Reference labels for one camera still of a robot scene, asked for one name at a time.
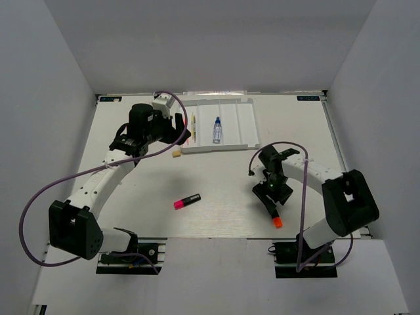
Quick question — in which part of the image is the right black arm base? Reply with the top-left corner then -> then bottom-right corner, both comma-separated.
268,241 -> 337,279

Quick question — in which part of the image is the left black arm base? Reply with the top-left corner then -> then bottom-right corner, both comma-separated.
96,238 -> 167,276

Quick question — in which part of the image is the small blue-capped bottle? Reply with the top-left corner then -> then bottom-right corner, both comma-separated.
213,117 -> 222,144

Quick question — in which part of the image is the pink highlighter black cap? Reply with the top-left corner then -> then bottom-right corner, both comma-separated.
173,194 -> 201,210

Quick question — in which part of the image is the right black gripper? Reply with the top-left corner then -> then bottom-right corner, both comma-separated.
253,175 -> 294,215

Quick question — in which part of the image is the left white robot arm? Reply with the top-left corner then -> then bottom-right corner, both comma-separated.
49,104 -> 190,262

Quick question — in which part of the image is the yellow pen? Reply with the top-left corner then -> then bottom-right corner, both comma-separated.
191,113 -> 196,143

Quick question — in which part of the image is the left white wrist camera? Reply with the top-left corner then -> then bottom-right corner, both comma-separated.
152,94 -> 175,116

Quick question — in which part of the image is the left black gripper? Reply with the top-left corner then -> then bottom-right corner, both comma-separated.
144,108 -> 191,146

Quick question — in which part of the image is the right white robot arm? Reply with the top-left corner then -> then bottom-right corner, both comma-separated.
248,145 -> 379,262

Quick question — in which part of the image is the white compartment tray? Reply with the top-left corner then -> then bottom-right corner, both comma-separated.
180,98 -> 261,154

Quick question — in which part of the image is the orange highlighter black cap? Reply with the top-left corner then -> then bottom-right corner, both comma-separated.
271,211 -> 283,229

